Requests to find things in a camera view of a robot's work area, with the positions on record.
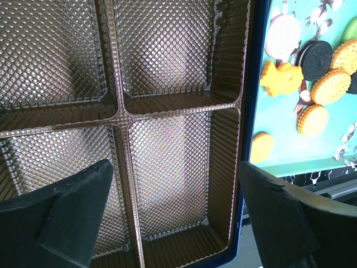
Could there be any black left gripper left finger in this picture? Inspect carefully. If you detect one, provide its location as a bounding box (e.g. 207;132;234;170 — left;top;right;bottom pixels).
1;159;113;267

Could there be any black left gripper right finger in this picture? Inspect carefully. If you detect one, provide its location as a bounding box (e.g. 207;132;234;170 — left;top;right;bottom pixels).
239;161;356;267

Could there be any green floral serving tray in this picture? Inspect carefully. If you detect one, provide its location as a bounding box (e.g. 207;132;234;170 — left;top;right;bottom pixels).
254;1;356;174

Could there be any plain orange round cookie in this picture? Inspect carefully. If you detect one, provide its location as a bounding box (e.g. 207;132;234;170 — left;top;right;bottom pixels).
250;132;274;163

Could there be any round yellow sandwich cookie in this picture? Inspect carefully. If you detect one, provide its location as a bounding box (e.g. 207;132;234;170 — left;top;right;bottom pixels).
311;69;351;105
330;40;357;75
297;104;329;138

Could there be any yellow fish cookie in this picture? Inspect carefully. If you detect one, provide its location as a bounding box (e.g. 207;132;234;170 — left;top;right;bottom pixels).
260;61;304;97

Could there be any black sandwich cookie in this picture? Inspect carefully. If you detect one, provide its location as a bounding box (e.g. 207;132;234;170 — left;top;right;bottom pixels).
296;40;333;82
347;72;357;94

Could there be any gold plastic divider tray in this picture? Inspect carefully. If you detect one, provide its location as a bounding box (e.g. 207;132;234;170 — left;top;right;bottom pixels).
1;1;253;267

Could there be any pink sandwich cookie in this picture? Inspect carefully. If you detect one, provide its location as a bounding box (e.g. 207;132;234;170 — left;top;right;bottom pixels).
265;15;301;59

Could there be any green sandwich cookie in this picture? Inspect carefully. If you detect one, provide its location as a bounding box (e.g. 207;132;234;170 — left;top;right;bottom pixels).
341;17;357;44

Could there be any blue cookie tin box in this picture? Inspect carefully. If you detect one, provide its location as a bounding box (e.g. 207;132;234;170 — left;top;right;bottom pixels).
189;1;271;267

